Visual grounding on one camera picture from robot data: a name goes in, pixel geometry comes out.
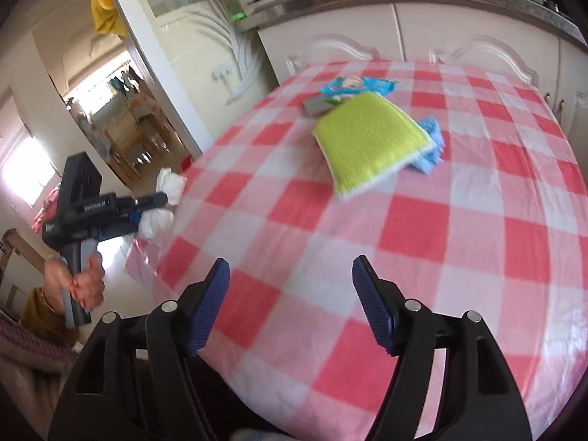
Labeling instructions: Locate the person's pink knit clothing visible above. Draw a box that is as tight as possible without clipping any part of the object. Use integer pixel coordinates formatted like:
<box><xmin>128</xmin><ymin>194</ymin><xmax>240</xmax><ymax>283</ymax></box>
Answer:
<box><xmin>0</xmin><ymin>312</ymin><xmax>81</xmax><ymax>405</ymax></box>

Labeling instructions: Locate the yellow-green scouring sponge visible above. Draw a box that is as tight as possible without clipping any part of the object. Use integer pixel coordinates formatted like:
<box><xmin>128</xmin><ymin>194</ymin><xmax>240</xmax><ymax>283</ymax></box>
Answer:
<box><xmin>312</xmin><ymin>91</ymin><xmax>437</xmax><ymax>200</ymax></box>

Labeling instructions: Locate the light blue cloth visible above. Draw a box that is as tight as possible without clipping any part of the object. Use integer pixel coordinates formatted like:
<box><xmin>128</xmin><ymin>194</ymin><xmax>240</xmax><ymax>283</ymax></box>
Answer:
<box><xmin>406</xmin><ymin>116</ymin><xmax>445</xmax><ymax>176</ymax></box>

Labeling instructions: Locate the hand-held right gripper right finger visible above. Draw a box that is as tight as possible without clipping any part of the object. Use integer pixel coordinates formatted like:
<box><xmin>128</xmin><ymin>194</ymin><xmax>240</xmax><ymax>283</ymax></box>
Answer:
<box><xmin>353</xmin><ymin>255</ymin><xmax>534</xmax><ymax>441</ymax></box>

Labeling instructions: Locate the blue cartoon wipes packet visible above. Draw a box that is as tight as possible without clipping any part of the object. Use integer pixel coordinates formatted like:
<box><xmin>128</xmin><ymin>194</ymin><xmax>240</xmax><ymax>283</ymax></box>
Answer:
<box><xmin>320</xmin><ymin>75</ymin><xmax>399</xmax><ymax>102</ymax></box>

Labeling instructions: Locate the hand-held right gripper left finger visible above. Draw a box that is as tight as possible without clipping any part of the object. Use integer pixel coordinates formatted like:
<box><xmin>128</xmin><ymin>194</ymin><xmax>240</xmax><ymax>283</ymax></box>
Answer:
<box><xmin>48</xmin><ymin>258</ymin><xmax>230</xmax><ymax>441</ymax></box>

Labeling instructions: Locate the wooden dining chair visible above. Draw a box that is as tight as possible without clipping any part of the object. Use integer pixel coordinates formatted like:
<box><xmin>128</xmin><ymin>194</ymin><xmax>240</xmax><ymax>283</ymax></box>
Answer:
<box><xmin>103</xmin><ymin>94</ymin><xmax>175</xmax><ymax>180</ymax></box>

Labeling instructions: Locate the white leaf pattern sliding door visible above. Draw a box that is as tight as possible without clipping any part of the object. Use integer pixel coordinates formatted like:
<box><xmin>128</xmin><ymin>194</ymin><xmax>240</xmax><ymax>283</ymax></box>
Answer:
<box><xmin>98</xmin><ymin>0</ymin><xmax>281</xmax><ymax>157</ymax></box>

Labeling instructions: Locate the yellow hanging cloth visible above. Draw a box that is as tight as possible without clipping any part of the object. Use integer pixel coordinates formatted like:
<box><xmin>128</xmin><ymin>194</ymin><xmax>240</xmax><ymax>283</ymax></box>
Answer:
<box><xmin>90</xmin><ymin>0</ymin><xmax>129</xmax><ymax>37</ymax></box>

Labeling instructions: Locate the person's left hand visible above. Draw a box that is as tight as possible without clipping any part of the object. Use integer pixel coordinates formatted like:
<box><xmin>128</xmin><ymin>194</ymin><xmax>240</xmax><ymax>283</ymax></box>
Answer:
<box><xmin>69</xmin><ymin>252</ymin><xmax>105</xmax><ymax>311</ymax></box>

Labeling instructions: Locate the red white checked tablecloth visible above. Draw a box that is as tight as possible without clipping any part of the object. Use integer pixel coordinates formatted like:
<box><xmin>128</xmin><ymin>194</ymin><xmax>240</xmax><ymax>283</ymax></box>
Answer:
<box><xmin>124</xmin><ymin>59</ymin><xmax>588</xmax><ymax>441</ymax></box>

